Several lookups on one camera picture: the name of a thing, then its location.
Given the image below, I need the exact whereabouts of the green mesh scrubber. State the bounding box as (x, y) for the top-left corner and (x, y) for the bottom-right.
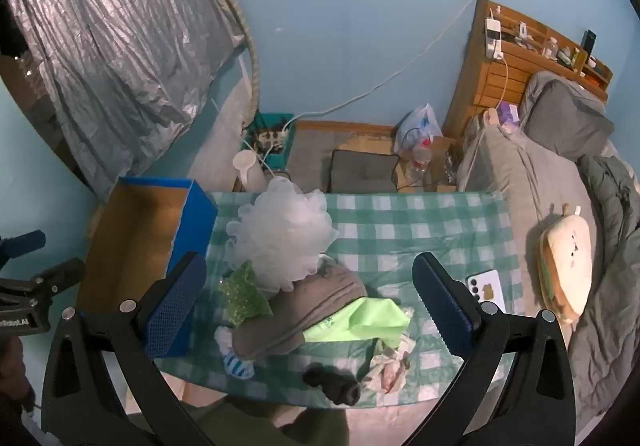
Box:
(218, 261), (273, 327)

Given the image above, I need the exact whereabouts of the blue cardboard box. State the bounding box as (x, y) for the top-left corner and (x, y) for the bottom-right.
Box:
(75, 177), (219, 317)

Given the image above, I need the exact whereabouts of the white power strip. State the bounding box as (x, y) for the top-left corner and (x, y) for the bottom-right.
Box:
(252, 126), (288, 149)

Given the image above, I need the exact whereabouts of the grey bed sheet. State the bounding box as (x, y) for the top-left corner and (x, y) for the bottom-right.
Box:
(457, 118), (606, 317)

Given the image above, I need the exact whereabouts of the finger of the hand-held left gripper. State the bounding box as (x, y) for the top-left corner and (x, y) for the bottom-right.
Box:
(30, 257), (86, 298)
(0, 231), (47, 272)

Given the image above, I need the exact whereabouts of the white smartphone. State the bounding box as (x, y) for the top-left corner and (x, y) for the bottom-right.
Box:
(465, 270), (506, 303)

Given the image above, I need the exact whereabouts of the white mesh bath loofah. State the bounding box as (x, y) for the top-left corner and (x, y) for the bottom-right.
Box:
(225, 176), (338, 294)

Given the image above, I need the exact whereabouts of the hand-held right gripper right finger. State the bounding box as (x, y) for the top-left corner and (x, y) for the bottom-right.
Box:
(400, 252), (577, 446)

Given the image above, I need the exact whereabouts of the silver foil curtain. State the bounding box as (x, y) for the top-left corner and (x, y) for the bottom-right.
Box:
(2, 0), (248, 199)

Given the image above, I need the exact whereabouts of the clear red-capped plastic bottle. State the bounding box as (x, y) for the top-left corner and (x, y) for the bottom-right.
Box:
(407, 136), (433, 177)

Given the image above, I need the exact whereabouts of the purple tissue pack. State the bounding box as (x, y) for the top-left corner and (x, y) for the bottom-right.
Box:
(497, 101), (523, 132)

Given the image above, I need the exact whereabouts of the black sock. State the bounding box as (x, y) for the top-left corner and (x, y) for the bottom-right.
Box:
(303, 363), (362, 407)

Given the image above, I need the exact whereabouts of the light green cloth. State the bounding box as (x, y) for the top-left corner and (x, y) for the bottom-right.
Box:
(302, 297), (411, 343)

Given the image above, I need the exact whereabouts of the grey-green duvet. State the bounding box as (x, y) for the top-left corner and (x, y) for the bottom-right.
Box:
(565, 141), (640, 427)

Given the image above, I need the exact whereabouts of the grey pillow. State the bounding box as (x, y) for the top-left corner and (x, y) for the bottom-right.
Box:
(519, 71), (616, 164)

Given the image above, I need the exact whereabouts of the small brown cardboard box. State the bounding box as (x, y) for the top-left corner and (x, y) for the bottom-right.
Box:
(395, 136), (461, 192)

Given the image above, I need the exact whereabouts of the woven rope hoop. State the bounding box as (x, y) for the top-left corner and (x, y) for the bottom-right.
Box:
(195, 0), (261, 112)

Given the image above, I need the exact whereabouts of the white plastic bag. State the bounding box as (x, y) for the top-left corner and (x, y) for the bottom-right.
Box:
(395, 103), (443, 154)

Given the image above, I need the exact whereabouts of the teal plastic basket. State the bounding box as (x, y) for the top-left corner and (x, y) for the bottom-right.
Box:
(243, 112), (296, 172)

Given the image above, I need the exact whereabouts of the wooden headboard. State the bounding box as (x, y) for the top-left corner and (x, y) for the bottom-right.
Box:
(442, 0), (613, 142)

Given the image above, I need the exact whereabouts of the white charger cable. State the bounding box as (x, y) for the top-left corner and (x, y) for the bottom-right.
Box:
(492, 53), (511, 114)

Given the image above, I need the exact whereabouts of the crumpled floral cloth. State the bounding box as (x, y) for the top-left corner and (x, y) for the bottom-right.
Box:
(362, 306), (416, 394)

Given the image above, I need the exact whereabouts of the blue striped white sock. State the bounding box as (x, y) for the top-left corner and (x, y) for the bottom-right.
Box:
(215, 326), (256, 379)

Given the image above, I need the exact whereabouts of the grey floor cushion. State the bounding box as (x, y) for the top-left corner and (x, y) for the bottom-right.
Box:
(327, 149), (401, 194)

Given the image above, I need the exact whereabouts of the toast-shaped plush toy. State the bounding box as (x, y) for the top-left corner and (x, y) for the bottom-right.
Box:
(537, 203), (593, 324)

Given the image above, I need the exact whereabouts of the green white checked cloth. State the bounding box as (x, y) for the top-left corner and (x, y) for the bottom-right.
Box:
(155, 191), (526, 412)

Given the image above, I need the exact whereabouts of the white wall charger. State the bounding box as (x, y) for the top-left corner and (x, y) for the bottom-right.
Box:
(484, 16), (503, 61)

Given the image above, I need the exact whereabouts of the long white wall cable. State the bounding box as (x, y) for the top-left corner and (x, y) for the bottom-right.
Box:
(285, 0), (481, 124)

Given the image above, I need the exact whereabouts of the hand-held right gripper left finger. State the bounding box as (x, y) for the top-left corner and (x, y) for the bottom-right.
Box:
(41, 251), (216, 446)

